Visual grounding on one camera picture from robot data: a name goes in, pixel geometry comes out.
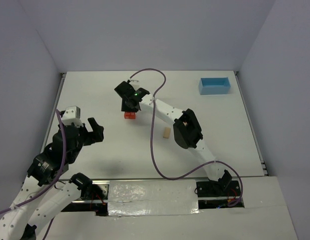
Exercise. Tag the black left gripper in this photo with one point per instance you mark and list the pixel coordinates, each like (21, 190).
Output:
(84, 134)

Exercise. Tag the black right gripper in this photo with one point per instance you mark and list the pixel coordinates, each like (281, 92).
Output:
(128, 107)

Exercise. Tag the red R cube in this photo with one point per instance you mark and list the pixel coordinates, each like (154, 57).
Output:
(133, 116)

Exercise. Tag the natural wood rectangular block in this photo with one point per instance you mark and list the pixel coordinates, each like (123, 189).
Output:
(166, 133)

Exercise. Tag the blue plastic bin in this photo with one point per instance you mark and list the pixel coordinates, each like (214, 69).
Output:
(214, 86)

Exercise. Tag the plain red cube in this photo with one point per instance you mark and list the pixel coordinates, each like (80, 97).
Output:
(127, 115)

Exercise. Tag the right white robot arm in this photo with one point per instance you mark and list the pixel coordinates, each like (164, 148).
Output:
(186, 128)

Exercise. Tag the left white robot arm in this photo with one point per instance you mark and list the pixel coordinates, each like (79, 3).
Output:
(26, 217)

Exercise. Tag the silver tape sheet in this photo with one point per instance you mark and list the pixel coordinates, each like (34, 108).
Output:
(152, 198)

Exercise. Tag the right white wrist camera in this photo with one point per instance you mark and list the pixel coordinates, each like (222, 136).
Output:
(134, 83)

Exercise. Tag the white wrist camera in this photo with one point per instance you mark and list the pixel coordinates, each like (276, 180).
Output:
(134, 83)
(71, 116)

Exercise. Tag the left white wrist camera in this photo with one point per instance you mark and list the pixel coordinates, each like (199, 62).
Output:
(71, 116)

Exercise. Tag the left aluminium table rail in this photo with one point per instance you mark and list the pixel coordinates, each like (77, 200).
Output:
(47, 108)

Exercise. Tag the aluminium table rail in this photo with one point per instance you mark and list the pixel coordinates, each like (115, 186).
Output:
(264, 167)
(47, 108)

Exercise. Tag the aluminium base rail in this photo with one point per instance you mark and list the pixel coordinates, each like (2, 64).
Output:
(210, 196)

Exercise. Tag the right aluminium table rail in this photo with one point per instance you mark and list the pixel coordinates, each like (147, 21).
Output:
(264, 167)

